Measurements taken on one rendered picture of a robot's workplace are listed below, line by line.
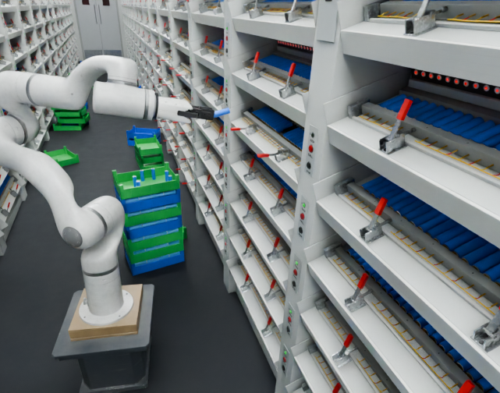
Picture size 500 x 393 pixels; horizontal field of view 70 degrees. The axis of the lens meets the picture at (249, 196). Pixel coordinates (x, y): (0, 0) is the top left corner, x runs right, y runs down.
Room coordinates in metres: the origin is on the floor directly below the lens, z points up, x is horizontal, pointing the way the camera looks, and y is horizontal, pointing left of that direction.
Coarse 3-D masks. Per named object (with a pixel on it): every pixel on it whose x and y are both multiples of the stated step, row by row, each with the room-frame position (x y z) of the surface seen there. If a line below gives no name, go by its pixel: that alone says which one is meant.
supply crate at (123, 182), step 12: (156, 168) 1.80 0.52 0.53; (168, 168) 1.82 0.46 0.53; (120, 180) 1.71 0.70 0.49; (132, 180) 1.73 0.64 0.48; (144, 180) 1.74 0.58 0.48; (156, 180) 1.75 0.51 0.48; (120, 192) 1.52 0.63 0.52; (132, 192) 1.55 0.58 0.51; (144, 192) 1.57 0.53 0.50; (156, 192) 1.60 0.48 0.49
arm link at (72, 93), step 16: (80, 64) 0.99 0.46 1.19; (96, 64) 0.98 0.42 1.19; (112, 64) 0.97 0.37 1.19; (128, 64) 0.98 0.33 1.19; (32, 80) 1.01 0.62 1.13; (48, 80) 1.00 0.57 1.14; (64, 80) 0.99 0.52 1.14; (80, 80) 0.99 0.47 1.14; (128, 80) 0.97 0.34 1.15; (32, 96) 0.99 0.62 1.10; (48, 96) 0.98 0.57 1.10; (64, 96) 0.97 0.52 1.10; (80, 96) 1.00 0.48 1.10
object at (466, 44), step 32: (352, 0) 0.76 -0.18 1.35; (384, 0) 0.77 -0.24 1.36; (416, 0) 0.73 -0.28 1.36; (448, 0) 0.66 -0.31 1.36; (480, 0) 0.60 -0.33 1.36; (352, 32) 0.72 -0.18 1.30; (384, 32) 0.66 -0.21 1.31; (416, 32) 0.59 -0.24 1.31; (448, 32) 0.56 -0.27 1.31; (480, 32) 0.52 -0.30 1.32; (416, 64) 0.58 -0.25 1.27; (448, 64) 0.52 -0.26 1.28; (480, 64) 0.47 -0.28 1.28
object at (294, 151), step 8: (248, 112) 1.39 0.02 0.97; (248, 120) 1.35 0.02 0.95; (256, 120) 1.29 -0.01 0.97; (264, 128) 1.20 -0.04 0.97; (272, 136) 1.14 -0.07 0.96; (280, 136) 1.11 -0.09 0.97; (272, 144) 1.10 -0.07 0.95; (280, 144) 1.08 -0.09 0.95; (288, 144) 1.04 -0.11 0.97; (296, 152) 0.98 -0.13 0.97
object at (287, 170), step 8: (240, 104) 1.43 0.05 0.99; (248, 104) 1.44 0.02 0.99; (256, 104) 1.45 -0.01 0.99; (264, 104) 1.46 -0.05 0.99; (232, 112) 1.41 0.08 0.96; (240, 112) 1.43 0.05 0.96; (232, 120) 1.41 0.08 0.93; (240, 120) 1.40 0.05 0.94; (240, 136) 1.33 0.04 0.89; (248, 136) 1.23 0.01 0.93; (256, 136) 1.21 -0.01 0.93; (264, 136) 1.19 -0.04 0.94; (248, 144) 1.25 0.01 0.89; (256, 144) 1.15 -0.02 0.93; (264, 144) 1.13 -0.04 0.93; (256, 152) 1.17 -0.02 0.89; (264, 152) 1.08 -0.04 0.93; (272, 152) 1.06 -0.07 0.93; (264, 160) 1.09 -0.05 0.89; (272, 160) 1.01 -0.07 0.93; (288, 160) 0.99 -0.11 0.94; (272, 168) 1.04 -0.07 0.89; (280, 168) 0.96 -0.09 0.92; (288, 168) 0.94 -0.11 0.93; (296, 168) 0.85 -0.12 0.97; (280, 176) 0.98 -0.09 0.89; (288, 176) 0.91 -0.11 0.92; (296, 176) 0.85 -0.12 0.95; (288, 184) 0.93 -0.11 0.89; (296, 184) 0.86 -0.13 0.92; (296, 192) 0.88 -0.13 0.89
